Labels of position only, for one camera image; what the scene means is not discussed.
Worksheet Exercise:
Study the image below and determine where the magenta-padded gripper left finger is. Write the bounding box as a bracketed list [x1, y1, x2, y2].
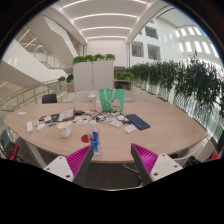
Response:
[43, 144, 95, 187]

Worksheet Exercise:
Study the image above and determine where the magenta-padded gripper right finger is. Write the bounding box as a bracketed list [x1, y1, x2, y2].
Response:
[130, 143, 184, 186]

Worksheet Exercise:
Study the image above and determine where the clear blue-labelled water bottle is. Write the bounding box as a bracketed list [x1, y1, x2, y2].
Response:
[88, 119, 102, 156]

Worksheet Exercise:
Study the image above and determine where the white ceramic mug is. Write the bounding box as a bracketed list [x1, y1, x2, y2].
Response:
[57, 121, 73, 139]

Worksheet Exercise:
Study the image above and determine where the white plastic packet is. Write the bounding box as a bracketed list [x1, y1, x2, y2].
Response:
[123, 123, 138, 134]
[109, 119, 124, 129]

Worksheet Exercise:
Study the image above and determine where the colourful sticker sheet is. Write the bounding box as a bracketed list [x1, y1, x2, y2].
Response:
[68, 115, 89, 126]

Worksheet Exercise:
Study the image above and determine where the open paper booklet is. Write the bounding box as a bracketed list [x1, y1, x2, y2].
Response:
[56, 107, 76, 123]

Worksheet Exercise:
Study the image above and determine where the black notebook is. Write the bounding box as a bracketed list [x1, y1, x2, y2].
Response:
[49, 113, 60, 123]

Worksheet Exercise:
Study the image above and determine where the clear white-lidded shaker bottle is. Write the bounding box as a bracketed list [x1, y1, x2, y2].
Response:
[87, 92, 98, 114]

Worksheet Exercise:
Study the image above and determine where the white power strip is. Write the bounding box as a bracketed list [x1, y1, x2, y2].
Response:
[26, 120, 34, 134]

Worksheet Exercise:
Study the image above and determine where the white chair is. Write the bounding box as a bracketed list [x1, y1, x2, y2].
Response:
[75, 90, 100, 104]

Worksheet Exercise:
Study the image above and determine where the green tote bag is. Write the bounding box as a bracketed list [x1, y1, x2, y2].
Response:
[98, 88, 126, 113]

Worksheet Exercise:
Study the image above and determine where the red and black chair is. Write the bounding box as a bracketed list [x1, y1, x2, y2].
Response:
[0, 129, 20, 162]

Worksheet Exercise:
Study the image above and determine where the low planter with plants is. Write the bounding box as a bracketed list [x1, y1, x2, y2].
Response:
[113, 71, 135, 90]

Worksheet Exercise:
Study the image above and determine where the white cabinet with plants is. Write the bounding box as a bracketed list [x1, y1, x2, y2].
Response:
[72, 53, 117, 93]

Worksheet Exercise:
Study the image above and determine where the row of green hedge plants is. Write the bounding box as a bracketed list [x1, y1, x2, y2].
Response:
[126, 56, 224, 119]

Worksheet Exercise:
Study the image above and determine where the black tangled cable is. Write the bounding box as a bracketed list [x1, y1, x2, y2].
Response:
[89, 111, 130, 124]

